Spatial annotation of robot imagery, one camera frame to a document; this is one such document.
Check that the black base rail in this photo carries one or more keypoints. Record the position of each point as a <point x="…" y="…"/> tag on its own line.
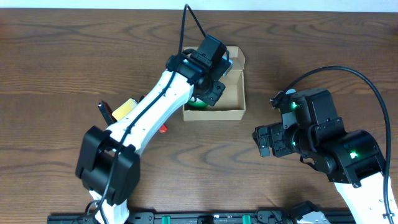
<point x="306" y="212"/>

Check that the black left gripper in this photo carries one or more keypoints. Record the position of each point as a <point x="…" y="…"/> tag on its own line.
<point x="212" y="94"/>

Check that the red utility knife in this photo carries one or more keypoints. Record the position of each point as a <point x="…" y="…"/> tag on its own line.
<point x="163" y="128"/>

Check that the red black stapler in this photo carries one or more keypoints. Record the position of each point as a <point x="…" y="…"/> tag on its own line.
<point x="106" y="112"/>

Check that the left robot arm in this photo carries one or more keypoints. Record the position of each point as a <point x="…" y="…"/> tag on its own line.
<point x="109" y="160"/>

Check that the cardboard box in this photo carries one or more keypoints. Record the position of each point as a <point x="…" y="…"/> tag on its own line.
<point x="232" y="104"/>

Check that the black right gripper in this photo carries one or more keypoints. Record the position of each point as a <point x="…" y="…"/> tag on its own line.
<point x="278" y="140"/>

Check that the yellow sticky note pad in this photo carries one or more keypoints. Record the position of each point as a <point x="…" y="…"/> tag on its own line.
<point x="124" y="109"/>

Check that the green tape roll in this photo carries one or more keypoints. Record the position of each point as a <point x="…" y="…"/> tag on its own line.
<point x="196" y="104"/>

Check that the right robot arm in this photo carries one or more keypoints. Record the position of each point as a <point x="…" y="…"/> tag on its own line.
<point x="353" y="161"/>

